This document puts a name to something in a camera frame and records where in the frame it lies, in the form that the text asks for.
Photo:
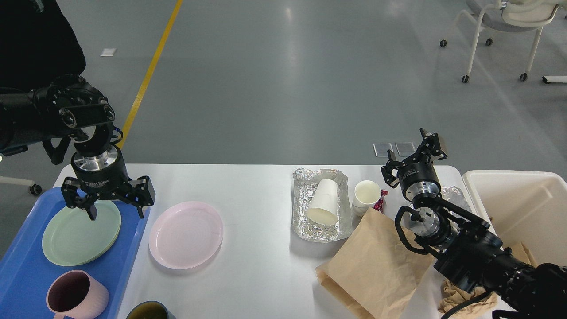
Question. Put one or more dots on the white plastic bin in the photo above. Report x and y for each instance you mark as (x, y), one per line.
(528, 207)

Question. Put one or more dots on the aluminium foil tray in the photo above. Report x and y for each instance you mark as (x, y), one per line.
(305, 184)

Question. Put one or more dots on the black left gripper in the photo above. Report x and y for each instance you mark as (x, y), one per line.
(105, 176)

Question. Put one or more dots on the light green plate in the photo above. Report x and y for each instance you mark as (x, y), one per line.
(71, 238)

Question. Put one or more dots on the pink ribbed mug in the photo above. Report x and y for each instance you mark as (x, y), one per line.
(77, 295)

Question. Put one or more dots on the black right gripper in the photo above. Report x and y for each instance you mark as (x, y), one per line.
(419, 177)

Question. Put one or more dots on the crumpled foil piece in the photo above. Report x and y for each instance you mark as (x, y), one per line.
(451, 194)

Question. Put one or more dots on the crushed red soda can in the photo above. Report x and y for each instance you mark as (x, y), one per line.
(378, 205)

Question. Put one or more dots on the white furniture foot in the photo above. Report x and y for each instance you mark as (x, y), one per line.
(554, 79)

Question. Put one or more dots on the white paper cup lying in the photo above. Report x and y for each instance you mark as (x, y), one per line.
(323, 208)

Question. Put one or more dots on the person in black jacket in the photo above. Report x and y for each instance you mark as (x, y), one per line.
(37, 44)

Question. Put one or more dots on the white office chair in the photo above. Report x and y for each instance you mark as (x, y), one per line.
(505, 16)

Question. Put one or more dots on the crumpled brown paper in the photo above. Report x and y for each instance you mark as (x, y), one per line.
(453, 296)

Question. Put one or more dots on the grey floor socket plate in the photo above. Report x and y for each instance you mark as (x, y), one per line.
(382, 149)
(405, 149)

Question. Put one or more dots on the pink plate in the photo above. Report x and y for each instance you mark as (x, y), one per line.
(186, 235)

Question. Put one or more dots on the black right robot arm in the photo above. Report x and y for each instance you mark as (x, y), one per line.
(467, 253)

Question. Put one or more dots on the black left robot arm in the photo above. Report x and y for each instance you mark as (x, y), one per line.
(70, 110)

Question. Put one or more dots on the white paper cup upright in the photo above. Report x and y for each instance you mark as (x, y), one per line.
(366, 194)

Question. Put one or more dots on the dark teal mug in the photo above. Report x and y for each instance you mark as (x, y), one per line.
(150, 310)

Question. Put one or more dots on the brown paper bag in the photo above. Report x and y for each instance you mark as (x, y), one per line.
(373, 275)

